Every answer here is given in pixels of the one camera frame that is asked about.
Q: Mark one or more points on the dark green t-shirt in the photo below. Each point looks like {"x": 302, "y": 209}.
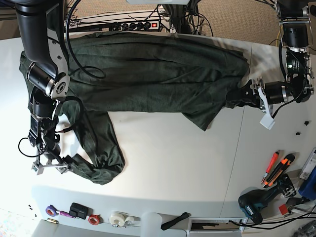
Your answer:
{"x": 130, "y": 72}

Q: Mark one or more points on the black marker pen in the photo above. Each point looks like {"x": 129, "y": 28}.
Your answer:
{"x": 169, "y": 224}

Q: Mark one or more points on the black action camera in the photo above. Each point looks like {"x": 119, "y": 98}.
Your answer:
{"x": 78, "y": 211}

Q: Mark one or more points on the white power strip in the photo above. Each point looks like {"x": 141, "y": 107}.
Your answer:
{"x": 135, "y": 26}

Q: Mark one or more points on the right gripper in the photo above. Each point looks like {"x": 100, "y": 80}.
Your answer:
{"x": 49, "y": 160}

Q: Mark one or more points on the black orange utility knife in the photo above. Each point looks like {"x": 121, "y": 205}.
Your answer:
{"x": 280, "y": 168}

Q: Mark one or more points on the blue box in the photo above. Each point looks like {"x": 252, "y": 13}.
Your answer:
{"x": 308, "y": 188}

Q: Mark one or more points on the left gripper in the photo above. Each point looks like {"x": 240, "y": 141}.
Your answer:
{"x": 264, "y": 95}

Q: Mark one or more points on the white tape roll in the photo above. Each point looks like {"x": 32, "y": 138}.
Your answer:
{"x": 120, "y": 220}

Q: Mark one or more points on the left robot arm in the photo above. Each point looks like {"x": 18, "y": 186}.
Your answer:
{"x": 294, "y": 43}

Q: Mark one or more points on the red tape roll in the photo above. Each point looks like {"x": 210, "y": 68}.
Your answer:
{"x": 94, "y": 220}

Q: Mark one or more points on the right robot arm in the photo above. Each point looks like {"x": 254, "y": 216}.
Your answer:
{"x": 41, "y": 25}

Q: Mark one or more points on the teal cordless drill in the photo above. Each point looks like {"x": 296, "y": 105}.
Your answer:
{"x": 252, "y": 202}

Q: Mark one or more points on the purple tape roll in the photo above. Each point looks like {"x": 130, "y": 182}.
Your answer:
{"x": 51, "y": 211}

